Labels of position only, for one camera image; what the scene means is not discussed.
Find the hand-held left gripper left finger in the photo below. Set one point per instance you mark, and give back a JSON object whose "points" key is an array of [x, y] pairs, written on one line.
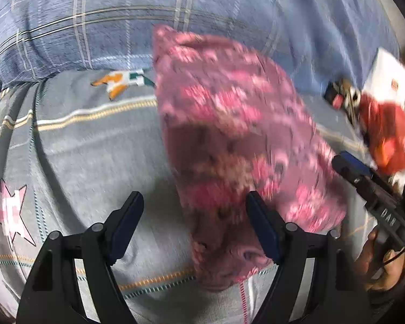
{"points": [[126, 222]]}

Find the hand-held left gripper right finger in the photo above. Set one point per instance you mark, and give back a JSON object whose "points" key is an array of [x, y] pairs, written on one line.
{"points": [[265, 226]]}

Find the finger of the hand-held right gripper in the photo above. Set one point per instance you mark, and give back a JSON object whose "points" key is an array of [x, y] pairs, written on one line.
{"points": [[352, 167]]}

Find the pink floral garment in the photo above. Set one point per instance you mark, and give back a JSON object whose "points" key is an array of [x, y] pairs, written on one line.
{"points": [[236, 148]]}

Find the person's right hand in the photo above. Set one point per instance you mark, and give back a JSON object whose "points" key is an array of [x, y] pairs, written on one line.
{"points": [[381, 266]]}

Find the red plastic bag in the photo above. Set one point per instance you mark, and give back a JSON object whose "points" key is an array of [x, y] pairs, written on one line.
{"points": [[388, 131]]}

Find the dark small object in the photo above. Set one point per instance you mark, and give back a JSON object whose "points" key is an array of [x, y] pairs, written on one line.
{"points": [[341, 98]]}

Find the grey star-print bed sheet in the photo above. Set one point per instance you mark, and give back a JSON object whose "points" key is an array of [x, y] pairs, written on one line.
{"points": [[87, 162]]}

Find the white box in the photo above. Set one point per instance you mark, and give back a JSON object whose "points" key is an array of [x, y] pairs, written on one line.
{"points": [[389, 77]]}

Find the blue plaid quilt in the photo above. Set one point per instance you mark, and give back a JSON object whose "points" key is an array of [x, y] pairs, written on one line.
{"points": [[155, 17]]}

